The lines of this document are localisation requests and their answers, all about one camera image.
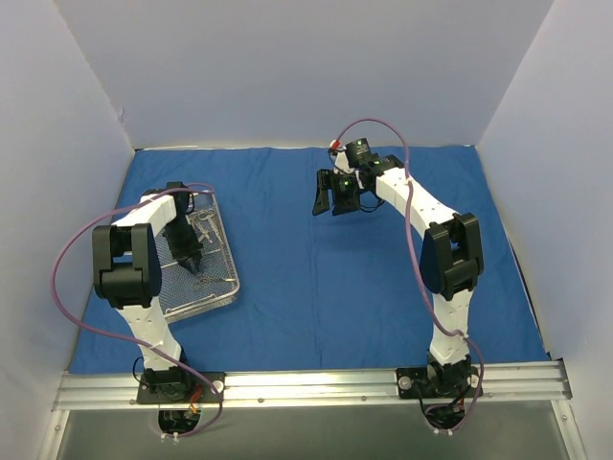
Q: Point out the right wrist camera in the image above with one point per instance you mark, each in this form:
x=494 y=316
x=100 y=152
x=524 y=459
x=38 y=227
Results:
x=351 y=156

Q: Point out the front aluminium rail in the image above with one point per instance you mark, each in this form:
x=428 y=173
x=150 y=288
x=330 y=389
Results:
x=511 y=382

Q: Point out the steel forceps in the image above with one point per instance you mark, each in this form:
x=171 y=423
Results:
x=204 y=228

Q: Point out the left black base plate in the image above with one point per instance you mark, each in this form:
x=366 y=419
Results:
x=173 y=387

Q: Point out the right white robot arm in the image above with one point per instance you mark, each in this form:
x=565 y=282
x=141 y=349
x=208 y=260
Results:
x=444 y=245

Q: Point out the steel tray divider rod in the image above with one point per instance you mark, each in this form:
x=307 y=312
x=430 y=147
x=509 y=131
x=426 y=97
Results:
x=190 y=309

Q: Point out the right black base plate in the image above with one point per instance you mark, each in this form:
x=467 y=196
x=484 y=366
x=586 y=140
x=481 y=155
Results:
x=427 y=382

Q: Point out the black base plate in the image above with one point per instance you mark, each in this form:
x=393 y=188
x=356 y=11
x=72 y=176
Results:
x=173 y=387
x=427 y=382

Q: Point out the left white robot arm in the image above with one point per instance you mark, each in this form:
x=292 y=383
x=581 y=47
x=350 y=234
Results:
x=128 y=274

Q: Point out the wire mesh instrument tray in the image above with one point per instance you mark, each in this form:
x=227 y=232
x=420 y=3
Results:
x=217 y=261

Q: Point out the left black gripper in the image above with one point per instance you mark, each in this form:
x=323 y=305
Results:
x=186 y=251

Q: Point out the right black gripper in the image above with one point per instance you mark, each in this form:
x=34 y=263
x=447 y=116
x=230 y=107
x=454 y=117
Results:
x=330 y=190

